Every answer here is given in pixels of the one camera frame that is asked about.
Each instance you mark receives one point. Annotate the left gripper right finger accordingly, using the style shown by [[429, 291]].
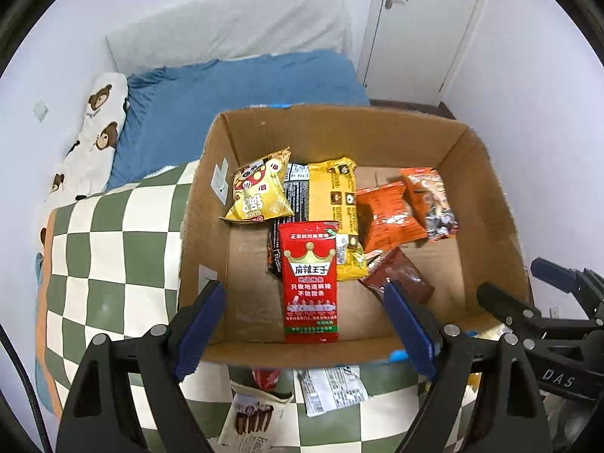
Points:
[[508, 415]]

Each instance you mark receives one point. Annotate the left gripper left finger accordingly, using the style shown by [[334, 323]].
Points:
[[100, 415]]

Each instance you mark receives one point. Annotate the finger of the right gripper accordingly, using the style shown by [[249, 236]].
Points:
[[586, 286], [527, 321]]

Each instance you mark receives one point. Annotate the small red snack packet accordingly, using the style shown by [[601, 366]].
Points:
[[266, 379]]

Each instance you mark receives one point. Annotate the white grey snack packet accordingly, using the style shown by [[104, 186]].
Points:
[[330, 389]]

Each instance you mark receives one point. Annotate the dark red snack packet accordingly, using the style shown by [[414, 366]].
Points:
[[395, 266]]

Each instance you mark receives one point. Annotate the orange silver snack bag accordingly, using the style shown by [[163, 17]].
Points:
[[427, 197]]

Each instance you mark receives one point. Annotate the white chocolate stick box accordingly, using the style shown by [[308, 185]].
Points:
[[253, 419]]

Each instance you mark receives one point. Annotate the green white checkered blanket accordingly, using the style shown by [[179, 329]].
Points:
[[113, 268]]

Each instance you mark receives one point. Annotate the cardboard box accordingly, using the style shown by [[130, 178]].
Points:
[[381, 142]]

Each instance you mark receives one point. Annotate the red crown snack packet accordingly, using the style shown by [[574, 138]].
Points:
[[309, 281]]

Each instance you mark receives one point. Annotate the yellow noodle packet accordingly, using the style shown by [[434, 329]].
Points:
[[332, 197]]

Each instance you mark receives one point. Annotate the black snack packet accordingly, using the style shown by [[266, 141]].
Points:
[[296, 188]]

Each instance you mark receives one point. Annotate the bear print pillow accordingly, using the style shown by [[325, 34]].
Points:
[[86, 168]]

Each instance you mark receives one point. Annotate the yellow mushroom snack bag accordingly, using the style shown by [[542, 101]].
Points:
[[258, 190]]

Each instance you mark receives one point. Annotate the white door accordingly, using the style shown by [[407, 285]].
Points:
[[413, 48]]

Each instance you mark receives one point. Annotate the blue bed sheet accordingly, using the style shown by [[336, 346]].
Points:
[[171, 110]]

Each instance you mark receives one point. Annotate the white folded duvet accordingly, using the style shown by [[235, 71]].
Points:
[[203, 30]]

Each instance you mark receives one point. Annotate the wall socket plate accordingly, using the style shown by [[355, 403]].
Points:
[[40, 110]]

